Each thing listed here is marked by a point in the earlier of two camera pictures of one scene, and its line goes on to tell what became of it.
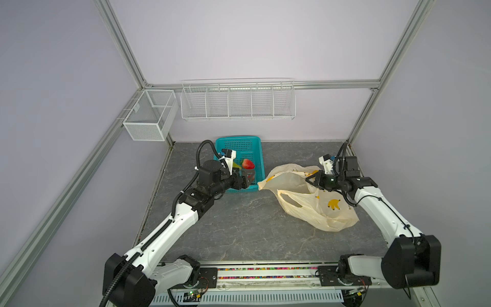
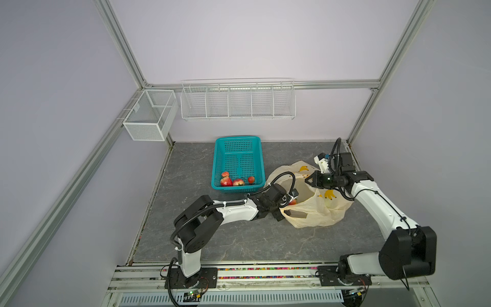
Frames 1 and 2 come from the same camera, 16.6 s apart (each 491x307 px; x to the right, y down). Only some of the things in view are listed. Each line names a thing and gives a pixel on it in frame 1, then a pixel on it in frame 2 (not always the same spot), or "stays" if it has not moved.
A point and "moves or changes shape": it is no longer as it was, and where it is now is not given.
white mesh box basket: x=152 y=118 stays
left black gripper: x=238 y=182 to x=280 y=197
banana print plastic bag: x=327 y=210 moves or changes shape
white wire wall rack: x=270 y=99 stays
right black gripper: x=320 y=180 stays
